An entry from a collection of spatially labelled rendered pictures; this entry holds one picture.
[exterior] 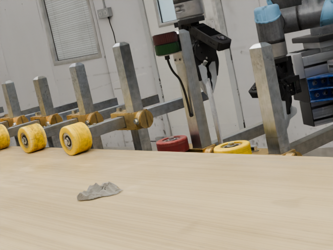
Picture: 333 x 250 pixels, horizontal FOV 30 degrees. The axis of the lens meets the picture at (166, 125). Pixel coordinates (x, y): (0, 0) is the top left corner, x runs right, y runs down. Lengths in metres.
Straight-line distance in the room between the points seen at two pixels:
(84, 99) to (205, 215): 1.06
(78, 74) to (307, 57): 0.83
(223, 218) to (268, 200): 0.08
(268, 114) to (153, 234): 0.56
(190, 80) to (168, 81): 4.09
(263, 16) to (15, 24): 5.90
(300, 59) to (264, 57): 0.90
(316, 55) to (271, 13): 0.50
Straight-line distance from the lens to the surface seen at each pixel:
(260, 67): 1.36
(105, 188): 1.18
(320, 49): 2.29
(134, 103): 1.73
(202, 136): 1.55
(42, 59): 7.19
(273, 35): 1.81
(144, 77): 5.84
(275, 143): 1.38
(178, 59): 1.53
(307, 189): 0.97
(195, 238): 0.85
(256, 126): 1.76
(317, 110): 2.29
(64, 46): 6.85
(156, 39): 1.49
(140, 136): 1.74
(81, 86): 1.93
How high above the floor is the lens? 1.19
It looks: 9 degrees down
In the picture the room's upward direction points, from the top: 12 degrees counter-clockwise
